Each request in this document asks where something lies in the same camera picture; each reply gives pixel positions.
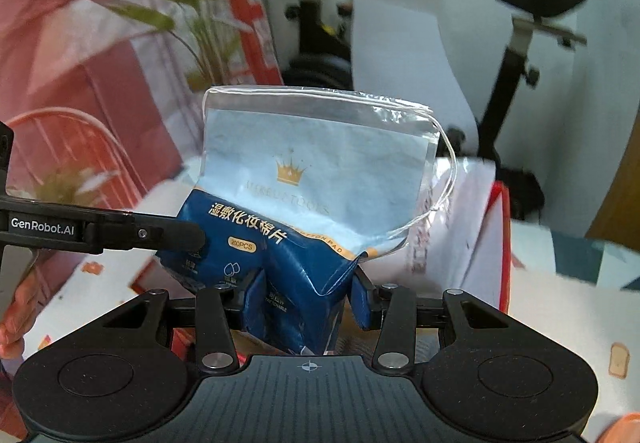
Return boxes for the person's left hand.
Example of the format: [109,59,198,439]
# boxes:
[0,268,38,366]

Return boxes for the white plastic mask packet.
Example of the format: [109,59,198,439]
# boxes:
[360,156,497,294]

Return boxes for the patterned white tablecloth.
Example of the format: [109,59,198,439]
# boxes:
[0,158,640,443]

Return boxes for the wooden door frame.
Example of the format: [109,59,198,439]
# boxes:
[582,88,640,246]

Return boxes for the blue cotton pad bag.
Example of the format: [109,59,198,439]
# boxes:
[155,86,458,356]

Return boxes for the white paper sheet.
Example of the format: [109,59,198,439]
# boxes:
[350,0,481,159]

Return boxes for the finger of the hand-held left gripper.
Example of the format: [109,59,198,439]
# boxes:
[100,210,207,255]

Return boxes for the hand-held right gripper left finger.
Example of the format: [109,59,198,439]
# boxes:
[100,268,268,372]

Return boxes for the orange cloth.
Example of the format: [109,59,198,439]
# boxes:
[597,413,640,443]

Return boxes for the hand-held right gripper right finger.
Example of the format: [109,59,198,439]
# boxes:
[350,272,511,371]

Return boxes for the black exercise bike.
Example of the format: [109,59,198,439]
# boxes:
[240,0,588,224]

